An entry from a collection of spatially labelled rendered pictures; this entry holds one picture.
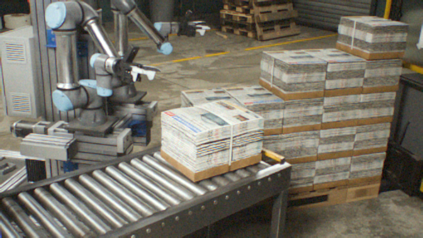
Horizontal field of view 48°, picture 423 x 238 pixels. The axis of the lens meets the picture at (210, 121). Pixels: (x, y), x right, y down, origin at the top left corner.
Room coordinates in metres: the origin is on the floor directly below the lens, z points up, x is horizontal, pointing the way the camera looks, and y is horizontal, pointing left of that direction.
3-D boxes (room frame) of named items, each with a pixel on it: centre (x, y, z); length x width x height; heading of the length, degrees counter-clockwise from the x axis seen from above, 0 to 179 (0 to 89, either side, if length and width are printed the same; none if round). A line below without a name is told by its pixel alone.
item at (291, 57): (3.09, -0.53, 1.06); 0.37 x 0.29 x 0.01; 21
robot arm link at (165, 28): (3.10, 0.34, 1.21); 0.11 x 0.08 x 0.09; 106
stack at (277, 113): (3.04, -0.40, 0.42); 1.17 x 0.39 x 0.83; 111
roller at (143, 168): (1.85, 0.20, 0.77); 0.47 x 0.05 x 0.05; 42
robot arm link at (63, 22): (2.31, 0.72, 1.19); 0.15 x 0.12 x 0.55; 144
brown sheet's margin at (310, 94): (3.09, -0.52, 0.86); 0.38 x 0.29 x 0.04; 21
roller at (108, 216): (1.63, 0.44, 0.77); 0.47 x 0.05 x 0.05; 42
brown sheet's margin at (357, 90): (3.19, -0.80, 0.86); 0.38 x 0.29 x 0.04; 22
